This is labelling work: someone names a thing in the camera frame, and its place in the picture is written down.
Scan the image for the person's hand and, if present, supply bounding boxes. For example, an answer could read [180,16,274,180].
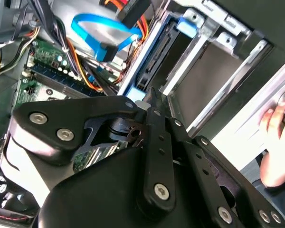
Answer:
[258,105,285,188]

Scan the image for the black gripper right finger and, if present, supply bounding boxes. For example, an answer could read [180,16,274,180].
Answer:
[160,94,285,228]

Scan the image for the hard disk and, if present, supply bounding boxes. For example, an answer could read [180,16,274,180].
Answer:
[118,14,198,103]

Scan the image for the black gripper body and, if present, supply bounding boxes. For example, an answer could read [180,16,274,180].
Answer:
[37,116,219,228]

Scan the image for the black power connector wire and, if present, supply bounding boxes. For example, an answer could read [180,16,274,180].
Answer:
[99,0,152,43]

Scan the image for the blue SATA wire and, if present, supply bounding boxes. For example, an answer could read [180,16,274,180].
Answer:
[71,13,143,64]

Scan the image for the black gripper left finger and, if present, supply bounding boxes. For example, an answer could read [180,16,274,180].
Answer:
[9,87,178,216]

